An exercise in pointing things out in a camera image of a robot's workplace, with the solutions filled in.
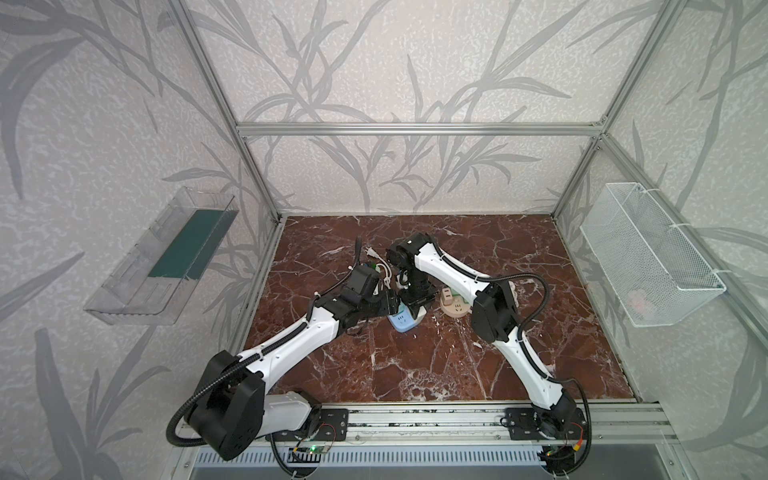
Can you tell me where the pink cube adapter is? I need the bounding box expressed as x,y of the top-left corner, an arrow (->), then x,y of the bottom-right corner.
441,287 -> 454,305

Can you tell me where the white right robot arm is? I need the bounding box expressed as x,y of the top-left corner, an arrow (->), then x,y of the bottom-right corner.
386,233 -> 577,438

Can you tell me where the blue square power strip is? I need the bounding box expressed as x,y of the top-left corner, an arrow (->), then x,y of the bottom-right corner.
387,303 -> 427,333

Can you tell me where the pink round power strip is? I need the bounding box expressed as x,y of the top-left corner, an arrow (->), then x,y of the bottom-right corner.
440,296 -> 471,319

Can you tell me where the aluminium front rail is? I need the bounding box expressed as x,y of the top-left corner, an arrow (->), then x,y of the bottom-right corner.
311,400 -> 679,446

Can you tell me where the clear plastic wall tray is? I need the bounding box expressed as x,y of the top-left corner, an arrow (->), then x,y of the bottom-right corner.
84,187 -> 239,326

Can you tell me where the white wire mesh basket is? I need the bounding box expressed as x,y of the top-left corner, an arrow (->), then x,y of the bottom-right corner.
580,182 -> 727,328

